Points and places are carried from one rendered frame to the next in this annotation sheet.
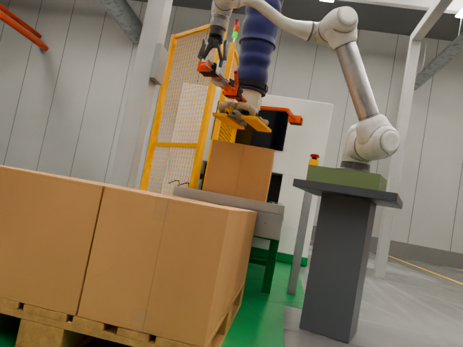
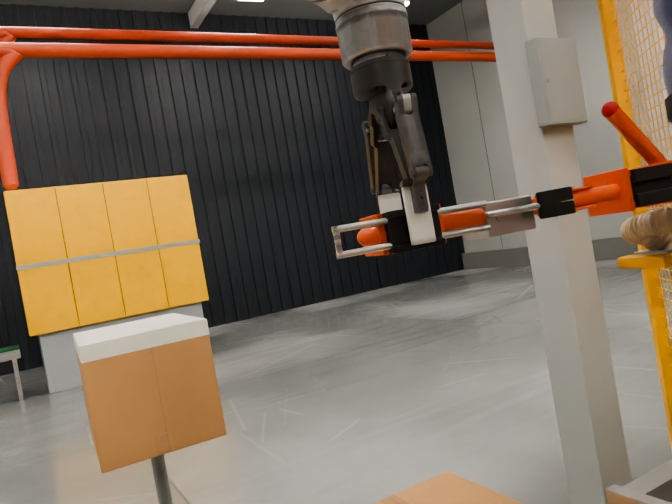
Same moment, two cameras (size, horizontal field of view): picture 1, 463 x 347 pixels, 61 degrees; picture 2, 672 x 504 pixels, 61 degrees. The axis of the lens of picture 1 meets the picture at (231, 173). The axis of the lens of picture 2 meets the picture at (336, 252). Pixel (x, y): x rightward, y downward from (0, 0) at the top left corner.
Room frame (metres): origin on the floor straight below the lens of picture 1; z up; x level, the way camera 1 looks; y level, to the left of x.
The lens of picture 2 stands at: (1.43, -0.32, 1.20)
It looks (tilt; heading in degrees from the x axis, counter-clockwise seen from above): 1 degrees down; 54
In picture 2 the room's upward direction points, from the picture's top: 10 degrees counter-clockwise
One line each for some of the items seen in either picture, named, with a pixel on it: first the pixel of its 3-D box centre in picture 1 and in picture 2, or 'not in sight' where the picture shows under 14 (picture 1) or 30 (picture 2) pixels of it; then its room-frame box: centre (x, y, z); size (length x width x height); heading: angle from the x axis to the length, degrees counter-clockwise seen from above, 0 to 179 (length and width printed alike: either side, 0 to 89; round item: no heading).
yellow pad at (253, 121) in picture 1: (257, 122); not in sight; (2.45, -0.10, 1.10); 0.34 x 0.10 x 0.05; 159
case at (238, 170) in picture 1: (241, 178); not in sight; (2.79, -0.07, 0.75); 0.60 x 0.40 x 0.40; 173
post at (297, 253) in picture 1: (302, 226); not in sight; (2.94, -0.59, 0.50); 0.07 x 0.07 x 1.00; 81
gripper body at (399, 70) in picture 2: (215, 38); (384, 100); (1.93, 0.20, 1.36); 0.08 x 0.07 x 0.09; 68
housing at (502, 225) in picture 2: (218, 80); (497, 217); (2.05, 0.16, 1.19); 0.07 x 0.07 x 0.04; 69
